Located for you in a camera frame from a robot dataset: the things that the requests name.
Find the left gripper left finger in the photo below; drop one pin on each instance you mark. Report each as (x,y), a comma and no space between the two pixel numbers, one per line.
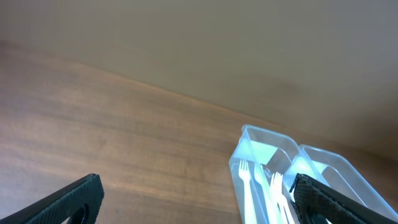
(79,202)

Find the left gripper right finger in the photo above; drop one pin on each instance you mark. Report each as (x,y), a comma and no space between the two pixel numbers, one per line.
(316,203)

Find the yellow plastic fork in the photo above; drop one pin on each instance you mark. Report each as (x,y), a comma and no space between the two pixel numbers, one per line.
(245,176)

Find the white plastic fork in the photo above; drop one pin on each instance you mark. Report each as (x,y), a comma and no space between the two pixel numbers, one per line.
(285,212)

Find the light blue spork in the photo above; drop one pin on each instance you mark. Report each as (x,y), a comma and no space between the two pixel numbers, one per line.
(260,178)

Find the right clear plastic container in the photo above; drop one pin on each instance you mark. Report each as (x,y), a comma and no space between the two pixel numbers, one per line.
(336,172)

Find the clear plastic container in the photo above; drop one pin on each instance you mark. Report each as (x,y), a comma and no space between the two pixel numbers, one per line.
(273,151)
(336,172)

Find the left clear plastic container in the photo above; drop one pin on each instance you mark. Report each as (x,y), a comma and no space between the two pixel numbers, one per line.
(273,151)

